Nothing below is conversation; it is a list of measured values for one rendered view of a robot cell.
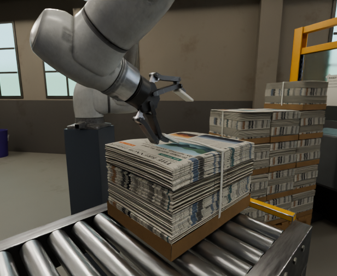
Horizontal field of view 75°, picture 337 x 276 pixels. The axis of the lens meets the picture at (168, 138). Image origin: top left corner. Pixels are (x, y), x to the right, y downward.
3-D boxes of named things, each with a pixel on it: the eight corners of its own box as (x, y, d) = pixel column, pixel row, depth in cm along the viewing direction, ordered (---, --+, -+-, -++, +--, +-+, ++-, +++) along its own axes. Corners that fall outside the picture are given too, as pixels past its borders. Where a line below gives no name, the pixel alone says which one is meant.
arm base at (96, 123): (60, 130, 114) (59, 119, 113) (84, 124, 136) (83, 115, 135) (93, 131, 111) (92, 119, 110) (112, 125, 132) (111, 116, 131)
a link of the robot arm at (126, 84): (92, 92, 51) (113, 103, 55) (112, 91, 44) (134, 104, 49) (106, 57, 52) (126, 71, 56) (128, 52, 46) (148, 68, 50)
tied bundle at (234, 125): (208, 137, 186) (209, 110, 182) (236, 135, 197) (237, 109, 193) (237, 147, 152) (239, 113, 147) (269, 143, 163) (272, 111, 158)
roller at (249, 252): (143, 192, 84) (137, 205, 83) (266, 254, 51) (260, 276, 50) (151, 195, 88) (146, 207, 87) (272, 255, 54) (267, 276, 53)
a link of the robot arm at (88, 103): (75, 116, 129) (73, 77, 125) (108, 115, 135) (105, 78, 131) (72, 118, 114) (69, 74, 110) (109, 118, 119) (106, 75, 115)
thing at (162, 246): (146, 197, 80) (146, 187, 79) (213, 232, 60) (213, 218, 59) (106, 213, 69) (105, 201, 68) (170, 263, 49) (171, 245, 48)
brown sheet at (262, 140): (208, 136, 186) (208, 131, 185) (236, 134, 196) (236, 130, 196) (238, 145, 151) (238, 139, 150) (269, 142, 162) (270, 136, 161)
